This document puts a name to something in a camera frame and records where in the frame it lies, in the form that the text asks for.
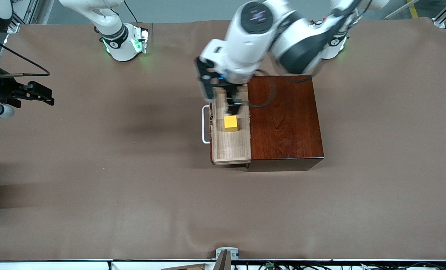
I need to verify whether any black base cable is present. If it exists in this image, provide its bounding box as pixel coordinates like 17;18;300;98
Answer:
123;0;141;24

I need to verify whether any large table covering sheet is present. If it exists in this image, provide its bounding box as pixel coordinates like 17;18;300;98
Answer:
0;17;446;261

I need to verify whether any light wooden board piece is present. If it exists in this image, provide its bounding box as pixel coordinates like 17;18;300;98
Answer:
161;264;207;270

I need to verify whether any yellow block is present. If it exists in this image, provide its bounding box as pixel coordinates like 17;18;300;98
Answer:
224;115;239;133

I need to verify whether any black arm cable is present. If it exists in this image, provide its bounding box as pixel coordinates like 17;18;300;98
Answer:
0;32;51;78
246;69;279;109

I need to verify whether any dark brown wooden cabinet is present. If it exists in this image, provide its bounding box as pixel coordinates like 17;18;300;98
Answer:
246;75;325;172

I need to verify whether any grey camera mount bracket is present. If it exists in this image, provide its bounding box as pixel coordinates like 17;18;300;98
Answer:
215;247;239;270

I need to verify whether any wooden drawer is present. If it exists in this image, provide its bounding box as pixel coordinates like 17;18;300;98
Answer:
209;88;252;167

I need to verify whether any white metal drawer handle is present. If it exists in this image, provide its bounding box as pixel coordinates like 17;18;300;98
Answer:
202;105;211;145

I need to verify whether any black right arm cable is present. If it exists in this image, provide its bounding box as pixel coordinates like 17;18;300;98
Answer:
0;32;51;78

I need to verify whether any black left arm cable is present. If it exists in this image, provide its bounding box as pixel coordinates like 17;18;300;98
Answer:
246;69;279;109

